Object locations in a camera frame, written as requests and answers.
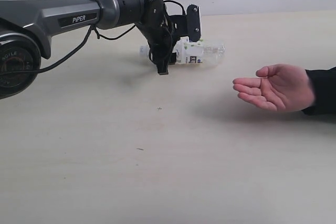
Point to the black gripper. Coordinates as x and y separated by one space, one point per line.
159 33

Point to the clear bottle blue leaf label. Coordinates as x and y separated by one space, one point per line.
204 51

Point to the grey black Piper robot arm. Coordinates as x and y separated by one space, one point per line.
28 26

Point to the person's open bare hand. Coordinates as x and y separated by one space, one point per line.
277 88

